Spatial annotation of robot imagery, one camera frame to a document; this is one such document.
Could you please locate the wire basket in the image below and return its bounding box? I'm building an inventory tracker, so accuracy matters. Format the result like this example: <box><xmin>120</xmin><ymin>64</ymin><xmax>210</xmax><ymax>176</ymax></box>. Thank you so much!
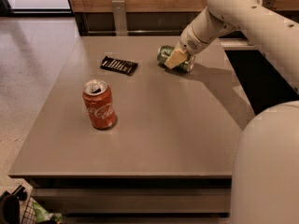
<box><xmin>21</xmin><ymin>197</ymin><xmax>36</xmax><ymax>224</ymax></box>

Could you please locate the left metal bracket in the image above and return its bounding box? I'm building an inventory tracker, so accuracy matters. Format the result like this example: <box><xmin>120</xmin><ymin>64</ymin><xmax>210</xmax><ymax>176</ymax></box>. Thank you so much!
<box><xmin>112</xmin><ymin>0</ymin><xmax>128</xmax><ymax>36</ymax></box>

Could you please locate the grey table drawer front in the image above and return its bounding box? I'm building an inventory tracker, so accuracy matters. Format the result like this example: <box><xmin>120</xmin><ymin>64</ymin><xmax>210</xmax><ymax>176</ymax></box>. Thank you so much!
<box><xmin>32</xmin><ymin>189</ymin><xmax>231</xmax><ymax>214</ymax></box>

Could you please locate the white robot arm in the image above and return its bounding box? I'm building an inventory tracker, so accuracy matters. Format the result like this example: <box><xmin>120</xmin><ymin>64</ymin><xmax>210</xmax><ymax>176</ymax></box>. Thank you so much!
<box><xmin>165</xmin><ymin>0</ymin><xmax>299</xmax><ymax>224</ymax></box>

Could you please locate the red Coca-Cola can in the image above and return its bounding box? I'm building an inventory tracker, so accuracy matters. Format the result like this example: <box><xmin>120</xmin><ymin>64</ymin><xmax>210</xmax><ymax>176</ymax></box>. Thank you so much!
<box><xmin>82</xmin><ymin>79</ymin><xmax>116</xmax><ymax>130</ymax></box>

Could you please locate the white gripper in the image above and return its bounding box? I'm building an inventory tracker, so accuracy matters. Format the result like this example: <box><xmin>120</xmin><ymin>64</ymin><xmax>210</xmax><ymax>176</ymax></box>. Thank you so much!
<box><xmin>164</xmin><ymin>24</ymin><xmax>211</xmax><ymax>69</ymax></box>

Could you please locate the black object bottom left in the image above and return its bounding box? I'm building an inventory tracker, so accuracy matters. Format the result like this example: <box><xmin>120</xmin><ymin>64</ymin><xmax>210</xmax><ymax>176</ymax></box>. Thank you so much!
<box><xmin>0</xmin><ymin>185</ymin><xmax>27</xmax><ymax>224</ymax></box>

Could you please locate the green bag in basket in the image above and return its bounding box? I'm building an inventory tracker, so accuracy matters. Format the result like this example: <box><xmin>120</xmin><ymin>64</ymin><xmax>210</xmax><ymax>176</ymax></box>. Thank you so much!
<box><xmin>32</xmin><ymin>203</ymin><xmax>63</xmax><ymax>224</ymax></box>

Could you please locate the green soda can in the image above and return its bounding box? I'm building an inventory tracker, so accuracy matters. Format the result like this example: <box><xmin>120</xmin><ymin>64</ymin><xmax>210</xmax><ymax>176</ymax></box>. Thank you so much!
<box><xmin>157</xmin><ymin>45</ymin><xmax>194</xmax><ymax>73</ymax></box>

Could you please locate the black snack bar wrapper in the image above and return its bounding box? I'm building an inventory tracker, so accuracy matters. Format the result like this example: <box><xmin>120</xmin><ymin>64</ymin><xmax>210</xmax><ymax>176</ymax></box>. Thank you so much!
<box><xmin>100</xmin><ymin>56</ymin><xmax>138</xmax><ymax>76</ymax></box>

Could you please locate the right metal bracket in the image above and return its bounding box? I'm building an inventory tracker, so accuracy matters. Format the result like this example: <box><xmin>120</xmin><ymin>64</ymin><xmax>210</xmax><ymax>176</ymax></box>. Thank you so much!
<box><xmin>263</xmin><ymin>0</ymin><xmax>277</xmax><ymax>9</ymax></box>

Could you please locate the metal bracket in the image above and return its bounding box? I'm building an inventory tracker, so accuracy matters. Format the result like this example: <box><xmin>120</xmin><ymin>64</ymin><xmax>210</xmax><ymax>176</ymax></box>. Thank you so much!
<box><xmin>112</xmin><ymin>0</ymin><xmax>128</xmax><ymax>36</ymax></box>
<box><xmin>263</xmin><ymin>0</ymin><xmax>277</xmax><ymax>9</ymax></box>

